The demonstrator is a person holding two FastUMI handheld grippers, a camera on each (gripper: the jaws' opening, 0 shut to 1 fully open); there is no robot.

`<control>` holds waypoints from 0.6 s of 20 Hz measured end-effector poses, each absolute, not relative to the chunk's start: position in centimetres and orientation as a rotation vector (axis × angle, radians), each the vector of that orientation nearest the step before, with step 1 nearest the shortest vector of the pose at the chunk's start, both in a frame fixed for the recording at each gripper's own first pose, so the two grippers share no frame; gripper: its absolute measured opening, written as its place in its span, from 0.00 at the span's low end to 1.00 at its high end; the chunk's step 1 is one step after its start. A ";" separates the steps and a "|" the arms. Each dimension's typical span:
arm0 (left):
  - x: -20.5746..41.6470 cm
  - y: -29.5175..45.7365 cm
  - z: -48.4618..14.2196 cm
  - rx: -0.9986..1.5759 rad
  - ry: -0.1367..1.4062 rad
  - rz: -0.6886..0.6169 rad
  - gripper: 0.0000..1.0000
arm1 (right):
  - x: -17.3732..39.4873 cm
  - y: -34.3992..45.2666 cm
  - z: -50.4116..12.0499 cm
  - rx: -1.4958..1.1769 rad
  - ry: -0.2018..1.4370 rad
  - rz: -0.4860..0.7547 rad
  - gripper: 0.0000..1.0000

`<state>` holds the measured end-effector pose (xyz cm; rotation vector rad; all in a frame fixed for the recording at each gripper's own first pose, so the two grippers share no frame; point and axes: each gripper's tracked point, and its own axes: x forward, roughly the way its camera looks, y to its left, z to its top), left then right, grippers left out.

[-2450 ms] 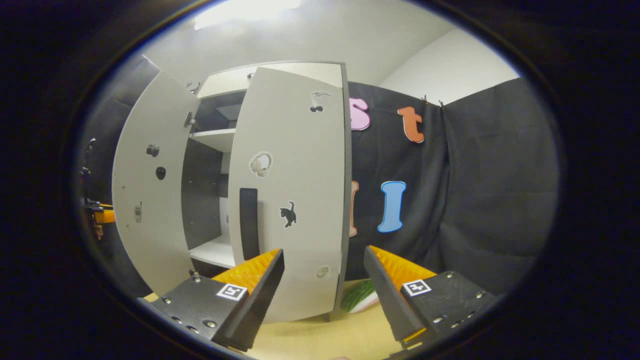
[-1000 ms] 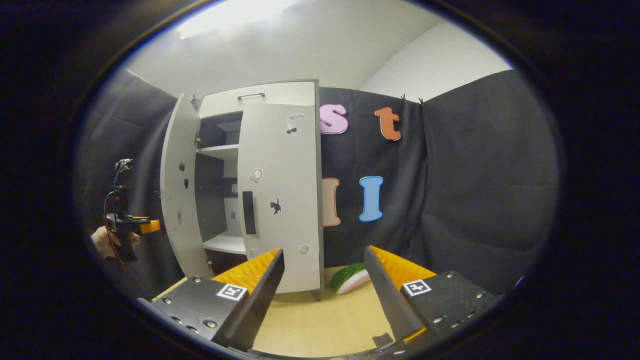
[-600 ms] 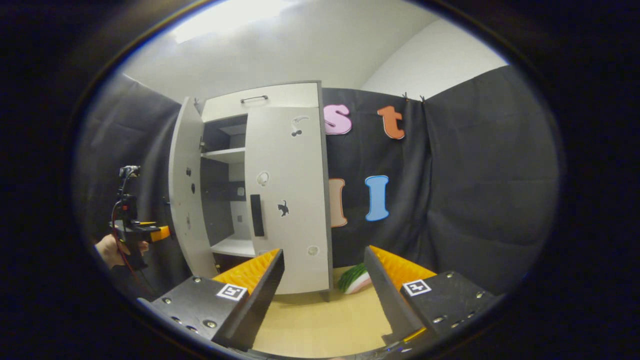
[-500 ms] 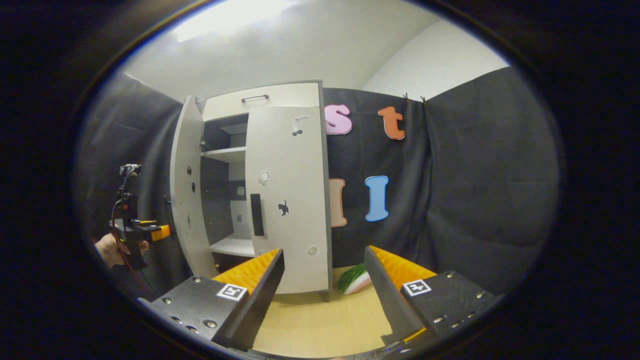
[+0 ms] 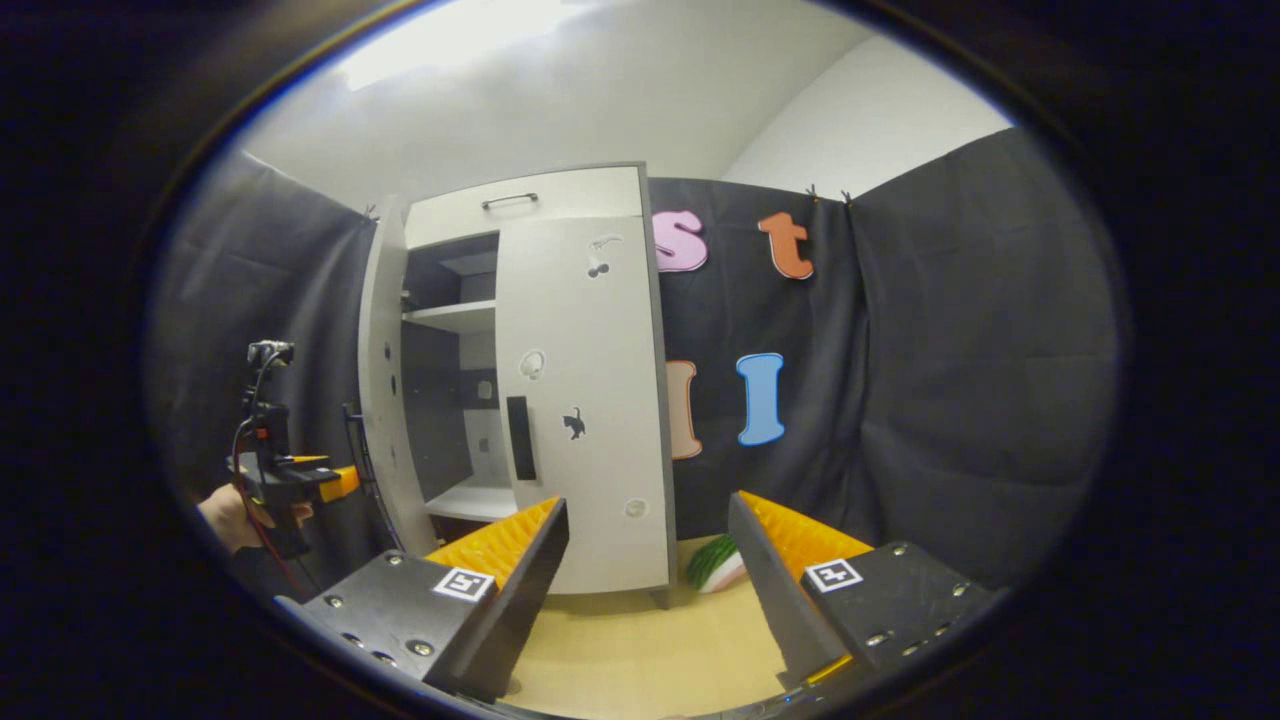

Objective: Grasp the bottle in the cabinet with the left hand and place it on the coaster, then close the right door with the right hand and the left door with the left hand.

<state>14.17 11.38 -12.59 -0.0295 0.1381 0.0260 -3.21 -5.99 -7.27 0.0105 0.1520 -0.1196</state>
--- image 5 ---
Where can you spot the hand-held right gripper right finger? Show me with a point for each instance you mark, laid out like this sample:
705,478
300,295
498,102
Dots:
775,590

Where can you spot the white cabinet door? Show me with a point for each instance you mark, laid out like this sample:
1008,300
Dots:
385,420
600,400

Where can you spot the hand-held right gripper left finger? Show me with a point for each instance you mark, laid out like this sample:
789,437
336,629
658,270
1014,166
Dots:
520,600

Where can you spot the white cabinet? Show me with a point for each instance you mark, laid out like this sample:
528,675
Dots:
440,400

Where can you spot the white cabinet shelf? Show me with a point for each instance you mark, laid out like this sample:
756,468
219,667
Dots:
455,316
475,500

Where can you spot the black backdrop cloth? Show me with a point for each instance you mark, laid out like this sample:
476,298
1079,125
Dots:
980,350

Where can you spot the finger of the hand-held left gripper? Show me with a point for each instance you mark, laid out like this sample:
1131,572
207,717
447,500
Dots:
340,484
308,461

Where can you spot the green watermelon slice toy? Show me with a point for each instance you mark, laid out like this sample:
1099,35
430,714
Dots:
715,566

